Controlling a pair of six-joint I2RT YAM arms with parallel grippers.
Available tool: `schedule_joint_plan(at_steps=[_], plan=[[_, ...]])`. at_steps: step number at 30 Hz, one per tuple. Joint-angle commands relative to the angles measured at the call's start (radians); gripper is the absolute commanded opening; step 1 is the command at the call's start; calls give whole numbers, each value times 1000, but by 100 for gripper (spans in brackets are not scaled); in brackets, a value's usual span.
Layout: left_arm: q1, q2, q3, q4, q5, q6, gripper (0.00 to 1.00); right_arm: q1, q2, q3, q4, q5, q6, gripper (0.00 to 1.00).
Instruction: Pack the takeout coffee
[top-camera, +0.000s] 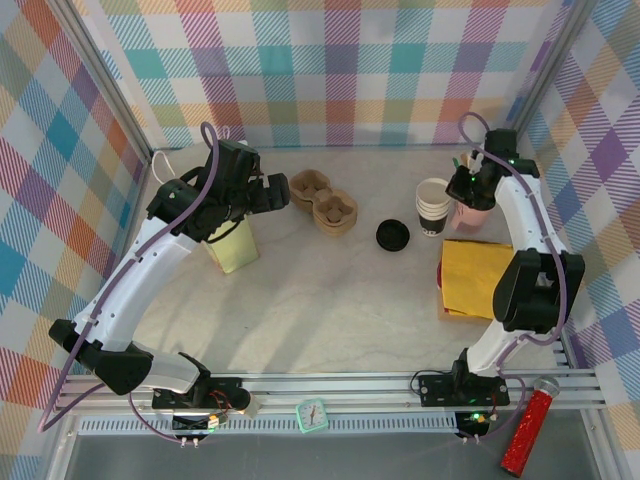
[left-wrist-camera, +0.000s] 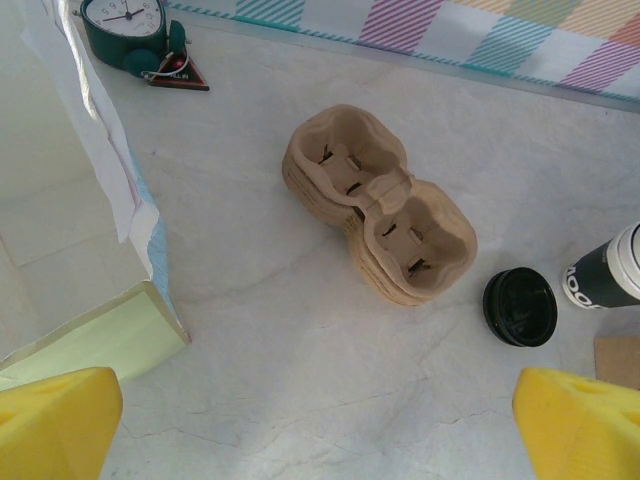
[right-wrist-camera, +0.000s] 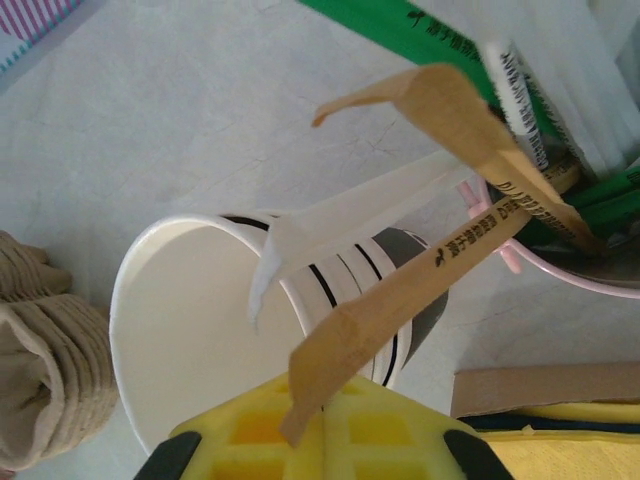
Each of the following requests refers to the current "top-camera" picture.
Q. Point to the black paper coffee cup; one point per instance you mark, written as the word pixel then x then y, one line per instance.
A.
pixel 432 227
pixel 432 214
pixel 434 192

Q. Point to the brown cardboard cup carrier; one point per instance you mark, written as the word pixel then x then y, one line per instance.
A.
pixel 335 231
pixel 320 197

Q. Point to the printed paper gift bag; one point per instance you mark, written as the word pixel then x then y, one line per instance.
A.
pixel 235 250

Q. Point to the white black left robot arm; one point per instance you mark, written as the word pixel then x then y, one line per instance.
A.
pixel 130 295

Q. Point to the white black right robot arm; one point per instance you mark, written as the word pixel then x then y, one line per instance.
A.
pixel 525 215

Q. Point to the wooden stirrer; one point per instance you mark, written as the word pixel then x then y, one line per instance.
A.
pixel 466 161

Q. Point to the pink stirrer holder cup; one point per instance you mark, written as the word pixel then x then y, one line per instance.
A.
pixel 472 220

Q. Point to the yellow napkin stack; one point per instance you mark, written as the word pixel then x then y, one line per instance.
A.
pixel 470 275

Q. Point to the red paper napkin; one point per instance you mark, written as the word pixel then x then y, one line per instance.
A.
pixel 439 277

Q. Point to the small white block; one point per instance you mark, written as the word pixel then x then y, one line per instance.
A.
pixel 252 406

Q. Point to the mint green square clock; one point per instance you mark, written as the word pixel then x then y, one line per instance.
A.
pixel 312 416

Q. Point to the small black controller box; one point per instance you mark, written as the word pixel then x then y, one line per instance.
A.
pixel 475 425
pixel 190 424

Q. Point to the red glitter tube silver cap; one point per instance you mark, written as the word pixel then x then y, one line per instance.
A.
pixel 525 430

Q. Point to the aluminium frame post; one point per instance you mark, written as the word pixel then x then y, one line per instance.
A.
pixel 545 70
pixel 107 85

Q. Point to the short aluminium side rail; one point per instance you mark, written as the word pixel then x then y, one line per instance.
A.
pixel 562 355

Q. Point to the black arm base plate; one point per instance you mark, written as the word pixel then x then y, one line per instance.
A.
pixel 225 387
pixel 435 390

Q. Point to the aluminium frame rail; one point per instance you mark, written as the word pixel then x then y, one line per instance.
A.
pixel 350 387

